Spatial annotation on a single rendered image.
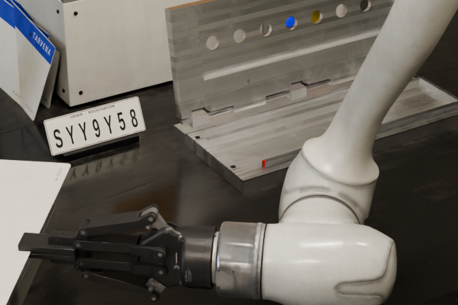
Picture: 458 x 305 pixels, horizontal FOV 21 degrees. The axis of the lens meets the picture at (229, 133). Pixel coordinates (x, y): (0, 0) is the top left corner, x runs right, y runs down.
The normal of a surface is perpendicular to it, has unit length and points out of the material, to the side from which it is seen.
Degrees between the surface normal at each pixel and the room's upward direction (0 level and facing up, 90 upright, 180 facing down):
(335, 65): 80
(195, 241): 28
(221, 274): 90
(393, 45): 107
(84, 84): 90
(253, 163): 0
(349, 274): 63
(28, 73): 69
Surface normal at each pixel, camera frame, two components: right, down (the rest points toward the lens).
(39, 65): -0.83, -0.11
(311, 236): -0.05, -0.72
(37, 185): 0.00, -0.88
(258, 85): 0.51, 0.25
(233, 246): -0.07, -0.40
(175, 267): -0.12, 0.47
